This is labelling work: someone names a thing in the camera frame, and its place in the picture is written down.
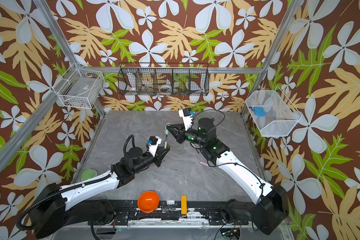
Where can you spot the white wire basket left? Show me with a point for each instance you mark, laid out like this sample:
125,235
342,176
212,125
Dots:
79,87

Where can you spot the blue object in basket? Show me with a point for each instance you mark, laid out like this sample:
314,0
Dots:
259,111

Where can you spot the orange bowl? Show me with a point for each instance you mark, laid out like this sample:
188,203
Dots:
148,202

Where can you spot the white wire basket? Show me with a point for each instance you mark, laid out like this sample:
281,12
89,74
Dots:
281,116
79,87

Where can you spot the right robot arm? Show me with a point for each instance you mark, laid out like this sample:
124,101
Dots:
269,204

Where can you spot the white wire basket right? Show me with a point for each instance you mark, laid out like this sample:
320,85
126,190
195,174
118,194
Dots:
281,116

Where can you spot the yellow block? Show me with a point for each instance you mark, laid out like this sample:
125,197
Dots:
184,206

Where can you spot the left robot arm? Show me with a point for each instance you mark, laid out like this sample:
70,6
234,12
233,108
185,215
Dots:
56,207

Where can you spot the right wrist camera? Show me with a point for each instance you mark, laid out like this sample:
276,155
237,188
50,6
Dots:
187,115

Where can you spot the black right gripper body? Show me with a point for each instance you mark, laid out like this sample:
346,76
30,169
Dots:
180,134

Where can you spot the black wire basket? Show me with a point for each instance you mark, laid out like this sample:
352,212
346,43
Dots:
167,79

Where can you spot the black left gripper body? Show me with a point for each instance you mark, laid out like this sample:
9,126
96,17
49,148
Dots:
148,160

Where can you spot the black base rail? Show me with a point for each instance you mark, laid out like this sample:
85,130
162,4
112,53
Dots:
127,213

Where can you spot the green push button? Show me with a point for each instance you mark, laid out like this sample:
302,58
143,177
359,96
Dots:
88,174

